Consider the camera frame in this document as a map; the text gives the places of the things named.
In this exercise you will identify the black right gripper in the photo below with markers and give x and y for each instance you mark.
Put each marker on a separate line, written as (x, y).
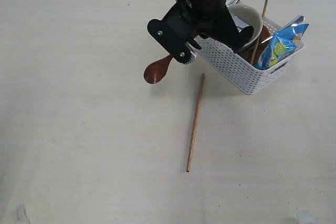
(211, 18)

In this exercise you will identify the red-brown wooden spoon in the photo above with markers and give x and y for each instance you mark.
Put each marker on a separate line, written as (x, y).
(157, 70)

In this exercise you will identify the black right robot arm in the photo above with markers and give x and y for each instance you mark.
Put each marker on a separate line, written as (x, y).
(186, 19)

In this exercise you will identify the stainless steel cup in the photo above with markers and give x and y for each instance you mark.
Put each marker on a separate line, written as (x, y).
(240, 24)

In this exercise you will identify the cream ceramic bowl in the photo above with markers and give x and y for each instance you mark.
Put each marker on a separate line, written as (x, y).
(250, 16)

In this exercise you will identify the white plastic woven basket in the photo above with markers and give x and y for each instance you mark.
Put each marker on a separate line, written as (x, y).
(239, 68)

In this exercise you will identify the red-brown wooden bowl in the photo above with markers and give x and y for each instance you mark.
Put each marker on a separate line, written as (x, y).
(265, 33)

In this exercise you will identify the blue snack bag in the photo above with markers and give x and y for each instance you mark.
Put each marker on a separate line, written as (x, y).
(283, 43)

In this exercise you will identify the stainless steel spoon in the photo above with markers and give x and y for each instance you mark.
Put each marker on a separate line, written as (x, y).
(296, 21)

